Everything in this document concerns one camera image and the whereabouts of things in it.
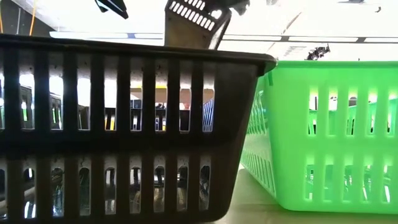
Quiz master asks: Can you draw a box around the large black slotted plastic basket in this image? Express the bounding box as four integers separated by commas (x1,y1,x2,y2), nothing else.
0,33,277,224

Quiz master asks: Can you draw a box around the green slotted plastic basket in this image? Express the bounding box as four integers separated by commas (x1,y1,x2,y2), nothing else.
241,60,398,215

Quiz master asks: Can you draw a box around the long ceiling light bar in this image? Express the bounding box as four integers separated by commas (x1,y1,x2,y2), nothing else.
49,30,398,44

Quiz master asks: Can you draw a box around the yellow hanging cable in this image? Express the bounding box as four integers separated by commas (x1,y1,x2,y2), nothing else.
27,0,37,37

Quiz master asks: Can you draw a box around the black ceiling camera cluster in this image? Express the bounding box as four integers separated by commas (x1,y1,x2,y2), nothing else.
305,45,331,62

